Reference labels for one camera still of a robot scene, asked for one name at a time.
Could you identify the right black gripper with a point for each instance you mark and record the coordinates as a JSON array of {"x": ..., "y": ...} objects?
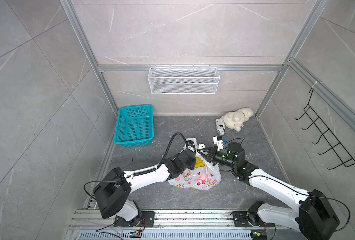
[{"x": 211, "y": 155}]

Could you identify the black wire hook rack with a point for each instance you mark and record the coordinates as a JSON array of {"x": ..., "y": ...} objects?
[{"x": 345, "y": 158}]

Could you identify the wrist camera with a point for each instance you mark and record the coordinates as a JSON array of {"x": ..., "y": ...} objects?
[
  {"x": 219, "y": 142},
  {"x": 190, "y": 144}
]

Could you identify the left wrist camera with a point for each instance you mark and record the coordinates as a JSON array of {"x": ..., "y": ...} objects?
[{"x": 190, "y": 144}]

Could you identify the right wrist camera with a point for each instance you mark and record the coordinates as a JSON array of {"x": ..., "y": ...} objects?
[{"x": 219, "y": 142}]

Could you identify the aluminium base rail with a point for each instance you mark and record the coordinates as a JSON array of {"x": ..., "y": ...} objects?
[{"x": 175, "y": 225}]

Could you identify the white wire mesh shelf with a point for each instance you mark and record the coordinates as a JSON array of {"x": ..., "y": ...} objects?
[{"x": 183, "y": 80}]

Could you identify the white printed plastic bag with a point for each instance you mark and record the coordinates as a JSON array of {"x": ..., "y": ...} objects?
[{"x": 203, "y": 177}]

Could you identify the white plush toy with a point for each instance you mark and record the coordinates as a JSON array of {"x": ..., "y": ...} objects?
[{"x": 235, "y": 120}]

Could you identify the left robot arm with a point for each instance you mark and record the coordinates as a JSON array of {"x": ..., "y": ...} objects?
[{"x": 111, "y": 194}]

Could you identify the teal plastic basket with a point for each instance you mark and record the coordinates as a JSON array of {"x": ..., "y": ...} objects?
[{"x": 134, "y": 126}]

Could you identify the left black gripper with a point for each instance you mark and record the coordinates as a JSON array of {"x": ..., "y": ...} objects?
[{"x": 193, "y": 160}]

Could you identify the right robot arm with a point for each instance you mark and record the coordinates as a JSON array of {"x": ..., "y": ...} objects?
[{"x": 309, "y": 213}]

